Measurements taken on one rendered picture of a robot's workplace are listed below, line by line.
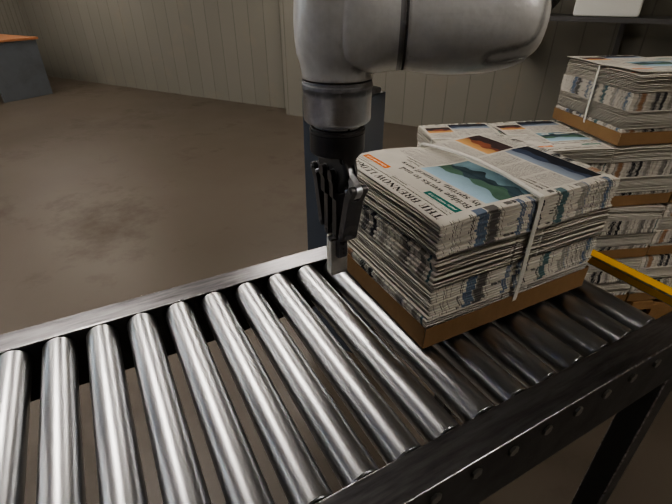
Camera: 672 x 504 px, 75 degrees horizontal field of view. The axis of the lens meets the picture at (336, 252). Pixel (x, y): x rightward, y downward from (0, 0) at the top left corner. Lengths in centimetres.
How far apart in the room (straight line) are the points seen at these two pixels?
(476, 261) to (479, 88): 411
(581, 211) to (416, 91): 418
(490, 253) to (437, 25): 33
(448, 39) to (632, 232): 156
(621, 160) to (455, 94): 314
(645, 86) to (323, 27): 136
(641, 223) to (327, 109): 161
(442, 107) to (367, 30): 434
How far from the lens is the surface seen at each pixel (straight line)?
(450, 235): 61
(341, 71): 55
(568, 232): 82
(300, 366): 69
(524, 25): 57
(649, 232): 206
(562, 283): 90
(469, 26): 55
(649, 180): 194
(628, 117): 176
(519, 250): 75
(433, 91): 486
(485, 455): 62
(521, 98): 469
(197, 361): 73
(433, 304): 67
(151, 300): 88
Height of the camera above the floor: 129
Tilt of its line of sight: 31 degrees down
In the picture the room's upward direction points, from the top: straight up
